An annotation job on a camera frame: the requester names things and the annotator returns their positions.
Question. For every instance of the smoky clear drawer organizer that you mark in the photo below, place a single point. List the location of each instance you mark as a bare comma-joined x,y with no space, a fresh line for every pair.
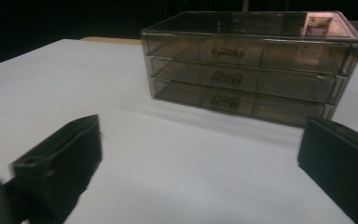
230,23

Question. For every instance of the white table board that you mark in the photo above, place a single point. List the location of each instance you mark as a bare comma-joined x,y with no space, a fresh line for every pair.
167,171

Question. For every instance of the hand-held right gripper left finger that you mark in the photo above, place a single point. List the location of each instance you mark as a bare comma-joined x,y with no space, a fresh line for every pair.
59,161

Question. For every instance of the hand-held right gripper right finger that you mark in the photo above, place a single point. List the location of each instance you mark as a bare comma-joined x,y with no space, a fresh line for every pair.
341,168

